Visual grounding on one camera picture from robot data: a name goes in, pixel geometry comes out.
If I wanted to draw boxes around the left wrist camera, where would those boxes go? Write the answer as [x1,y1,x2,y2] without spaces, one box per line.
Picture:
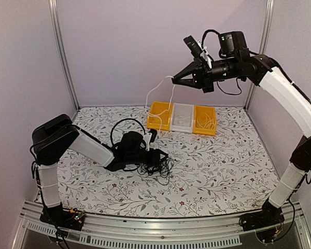
[143,129,158,151]

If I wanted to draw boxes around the front aluminium rail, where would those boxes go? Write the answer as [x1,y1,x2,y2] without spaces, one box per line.
[12,201,311,248]

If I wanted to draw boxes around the white translucent plastic bin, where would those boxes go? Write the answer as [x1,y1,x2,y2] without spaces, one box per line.
[169,103,194,133]

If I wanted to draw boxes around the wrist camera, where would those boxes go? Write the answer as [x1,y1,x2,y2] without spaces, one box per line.
[183,36,213,69]
[143,129,158,151]

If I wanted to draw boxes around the large yellow plastic bin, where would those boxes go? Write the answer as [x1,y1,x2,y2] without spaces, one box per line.
[147,101,173,131]

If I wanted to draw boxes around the white cable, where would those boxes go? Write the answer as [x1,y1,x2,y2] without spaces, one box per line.
[145,75,176,135]
[195,112,216,130]

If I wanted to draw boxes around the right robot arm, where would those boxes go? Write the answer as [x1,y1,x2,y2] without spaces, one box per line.
[172,31,311,226]

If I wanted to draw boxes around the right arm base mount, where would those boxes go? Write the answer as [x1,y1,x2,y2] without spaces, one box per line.
[238,200,285,243]

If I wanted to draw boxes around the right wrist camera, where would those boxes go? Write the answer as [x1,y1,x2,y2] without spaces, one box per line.
[183,36,213,69]

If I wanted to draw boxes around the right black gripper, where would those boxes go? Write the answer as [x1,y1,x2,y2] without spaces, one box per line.
[172,57,239,93]

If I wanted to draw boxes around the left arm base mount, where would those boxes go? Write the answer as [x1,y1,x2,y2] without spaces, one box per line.
[40,203,86,231]

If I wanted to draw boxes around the aluminium frame post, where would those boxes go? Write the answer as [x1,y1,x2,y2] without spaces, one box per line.
[48,0,80,110]
[245,0,275,109]

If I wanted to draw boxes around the left aluminium frame post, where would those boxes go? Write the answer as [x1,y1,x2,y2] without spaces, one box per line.
[48,0,80,110]

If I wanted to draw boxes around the small yellow plastic bin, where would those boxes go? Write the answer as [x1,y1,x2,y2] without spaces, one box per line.
[193,105,217,136]

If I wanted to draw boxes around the black cables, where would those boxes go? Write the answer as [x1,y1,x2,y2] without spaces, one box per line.
[123,155,181,186]

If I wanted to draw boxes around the right aluminium frame post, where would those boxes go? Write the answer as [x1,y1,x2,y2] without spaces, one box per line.
[245,0,275,109]

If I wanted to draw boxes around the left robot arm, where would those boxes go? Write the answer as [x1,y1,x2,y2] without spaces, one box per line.
[30,114,169,225]

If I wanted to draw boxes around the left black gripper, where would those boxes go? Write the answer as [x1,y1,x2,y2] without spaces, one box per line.
[126,148,168,167]

